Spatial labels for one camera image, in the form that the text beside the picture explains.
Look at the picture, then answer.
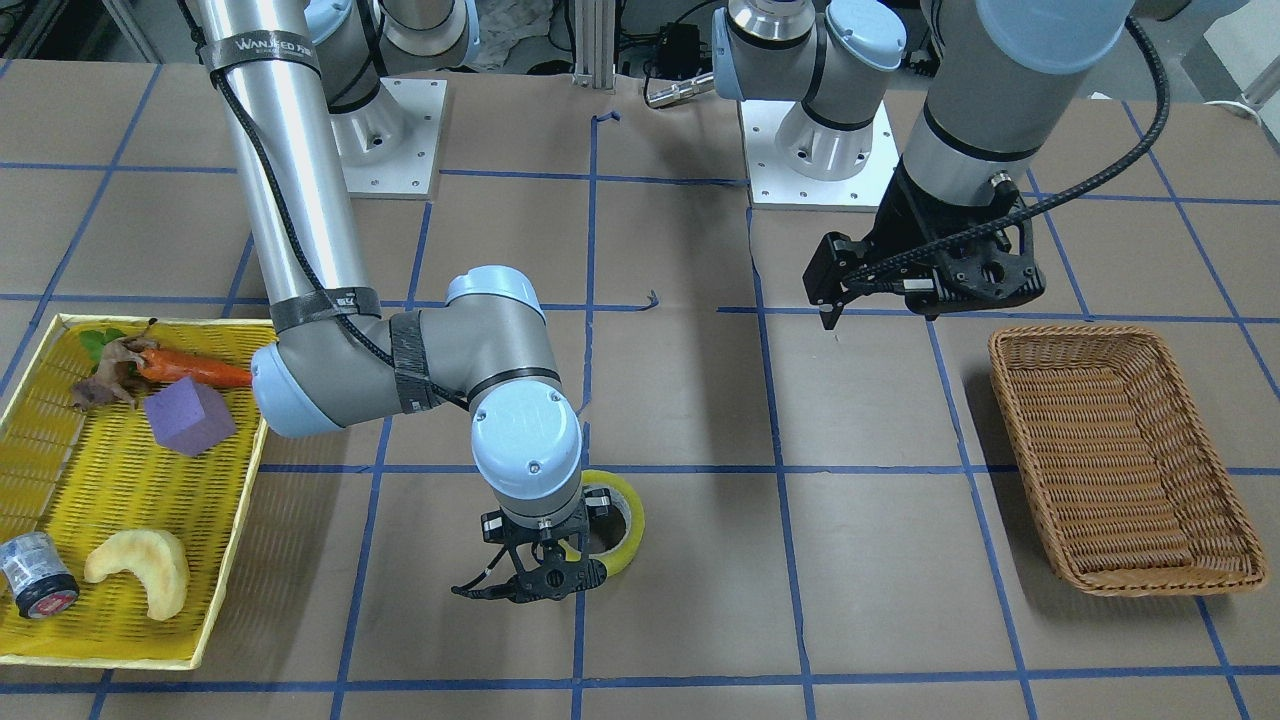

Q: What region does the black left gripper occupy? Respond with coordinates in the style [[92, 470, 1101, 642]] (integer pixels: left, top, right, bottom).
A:
[[803, 167, 1044, 331]]

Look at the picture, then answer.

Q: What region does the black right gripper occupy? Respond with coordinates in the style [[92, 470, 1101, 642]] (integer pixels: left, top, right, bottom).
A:
[[451, 495, 614, 603]]

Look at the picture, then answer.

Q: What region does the yellow tape roll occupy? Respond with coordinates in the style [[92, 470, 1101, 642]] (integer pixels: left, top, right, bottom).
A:
[[582, 469, 646, 580]]

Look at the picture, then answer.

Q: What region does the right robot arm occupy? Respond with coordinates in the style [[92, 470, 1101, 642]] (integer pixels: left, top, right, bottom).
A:
[[182, 1, 614, 603]]

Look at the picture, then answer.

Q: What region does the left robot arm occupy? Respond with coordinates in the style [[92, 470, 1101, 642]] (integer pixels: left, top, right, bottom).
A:
[[710, 1, 1174, 331]]

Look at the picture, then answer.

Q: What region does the brown wicker basket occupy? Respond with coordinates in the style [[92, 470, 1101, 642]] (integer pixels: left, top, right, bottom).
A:
[[988, 325, 1268, 597]]

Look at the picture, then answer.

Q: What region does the purple foam cube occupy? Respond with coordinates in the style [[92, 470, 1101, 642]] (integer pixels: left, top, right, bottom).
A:
[[143, 377, 237, 457]]

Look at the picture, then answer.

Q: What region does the pale banana toy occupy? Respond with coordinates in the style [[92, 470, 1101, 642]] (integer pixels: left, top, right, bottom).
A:
[[83, 528, 189, 621]]

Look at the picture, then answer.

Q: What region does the orange carrot toy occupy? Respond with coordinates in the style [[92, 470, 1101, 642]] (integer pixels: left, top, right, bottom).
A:
[[140, 347, 253, 388]]

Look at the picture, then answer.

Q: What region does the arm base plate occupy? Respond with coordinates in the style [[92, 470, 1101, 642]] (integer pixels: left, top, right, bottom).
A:
[[330, 78, 448, 200], [739, 100, 899, 211]]

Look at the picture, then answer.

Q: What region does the aluminium frame post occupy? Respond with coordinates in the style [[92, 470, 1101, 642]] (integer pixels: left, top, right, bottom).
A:
[[571, 0, 617, 94]]

